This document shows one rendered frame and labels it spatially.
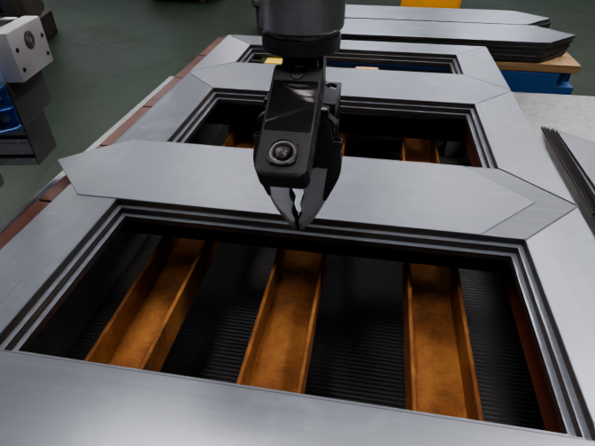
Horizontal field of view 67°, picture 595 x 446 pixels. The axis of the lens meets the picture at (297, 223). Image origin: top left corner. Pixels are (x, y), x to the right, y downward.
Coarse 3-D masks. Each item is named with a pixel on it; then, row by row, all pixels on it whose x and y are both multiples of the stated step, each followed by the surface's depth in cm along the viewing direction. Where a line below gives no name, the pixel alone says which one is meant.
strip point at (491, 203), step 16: (464, 176) 70; (480, 176) 70; (480, 192) 66; (496, 192) 66; (512, 192) 66; (480, 208) 63; (496, 208) 63; (512, 208) 63; (480, 224) 60; (496, 224) 60
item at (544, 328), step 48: (240, 96) 99; (480, 144) 82; (528, 192) 66; (96, 240) 59; (336, 240) 61; (384, 240) 60; (432, 240) 59; (480, 240) 59; (48, 288) 52; (528, 288) 53; (0, 336) 46; (240, 384) 43; (576, 384) 41; (576, 432) 39
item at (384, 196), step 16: (368, 160) 74; (384, 160) 74; (368, 176) 70; (384, 176) 70; (400, 176) 70; (368, 192) 66; (384, 192) 66; (400, 192) 66; (368, 208) 63; (384, 208) 63; (400, 208) 63; (384, 224) 60; (400, 224) 60
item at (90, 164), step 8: (112, 144) 78; (120, 144) 78; (88, 152) 76; (96, 152) 76; (104, 152) 76; (112, 152) 76; (80, 160) 74; (88, 160) 74; (96, 160) 74; (104, 160) 74; (72, 168) 71; (80, 168) 71; (88, 168) 71; (96, 168) 71; (72, 176) 70; (80, 176) 70; (88, 176) 70; (96, 176) 70; (72, 184) 68; (80, 184) 68; (88, 184) 68; (80, 192) 66
